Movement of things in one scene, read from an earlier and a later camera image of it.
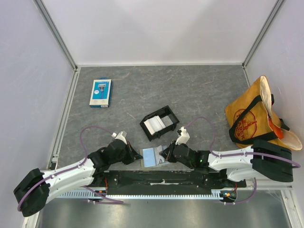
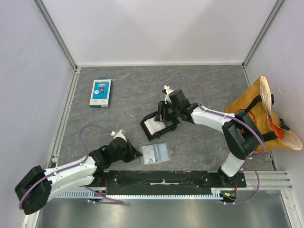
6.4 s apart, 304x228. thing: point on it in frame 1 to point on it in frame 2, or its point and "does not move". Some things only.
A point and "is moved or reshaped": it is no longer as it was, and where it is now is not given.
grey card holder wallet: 151,157 is moved or reshaped
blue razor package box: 101,93 does not move
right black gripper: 171,151 to 163,112
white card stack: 154,124 does not move
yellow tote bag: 253,120 does not move
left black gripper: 135,155 does not move
